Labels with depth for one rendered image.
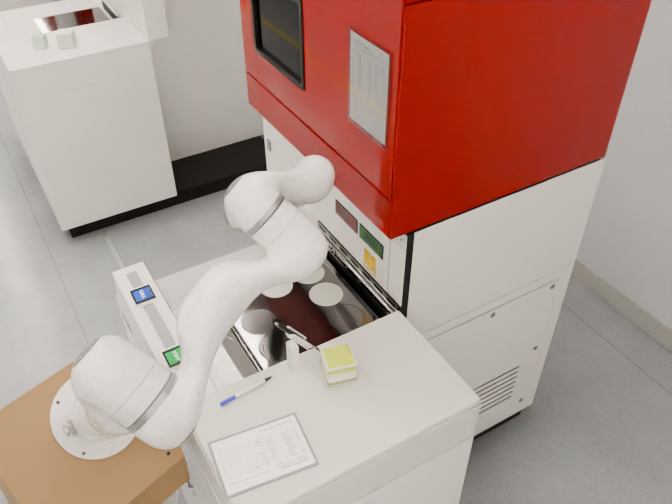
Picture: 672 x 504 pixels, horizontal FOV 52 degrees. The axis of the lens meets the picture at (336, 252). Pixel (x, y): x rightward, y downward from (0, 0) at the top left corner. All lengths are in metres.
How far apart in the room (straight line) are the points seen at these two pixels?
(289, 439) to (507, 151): 0.87
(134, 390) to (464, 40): 0.94
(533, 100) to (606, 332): 1.79
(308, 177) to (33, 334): 2.26
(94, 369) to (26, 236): 2.81
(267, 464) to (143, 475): 0.27
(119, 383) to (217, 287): 0.23
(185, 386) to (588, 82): 1.23
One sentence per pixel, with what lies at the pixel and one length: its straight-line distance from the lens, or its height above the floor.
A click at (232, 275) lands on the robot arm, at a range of 1.22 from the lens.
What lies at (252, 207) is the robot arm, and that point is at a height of 1.54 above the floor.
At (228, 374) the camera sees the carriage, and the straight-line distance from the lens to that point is 1.83.
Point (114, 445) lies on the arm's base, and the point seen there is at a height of 1.01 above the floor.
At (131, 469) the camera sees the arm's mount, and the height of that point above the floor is 0.96.
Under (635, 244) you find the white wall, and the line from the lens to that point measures 3.26.
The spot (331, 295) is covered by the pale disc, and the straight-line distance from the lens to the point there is 1.98.
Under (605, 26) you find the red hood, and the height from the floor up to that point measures 1.64.
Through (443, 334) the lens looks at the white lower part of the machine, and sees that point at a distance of 2.07.
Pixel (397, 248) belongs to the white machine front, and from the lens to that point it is 1.75.
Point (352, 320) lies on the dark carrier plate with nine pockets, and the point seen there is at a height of 0.90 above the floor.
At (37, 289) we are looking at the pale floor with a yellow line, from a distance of 3.61.
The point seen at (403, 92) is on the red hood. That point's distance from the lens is 1.45.
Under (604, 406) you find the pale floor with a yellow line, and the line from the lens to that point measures 3.05.
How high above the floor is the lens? 2.28
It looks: 40 degrees down
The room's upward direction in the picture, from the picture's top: straight up
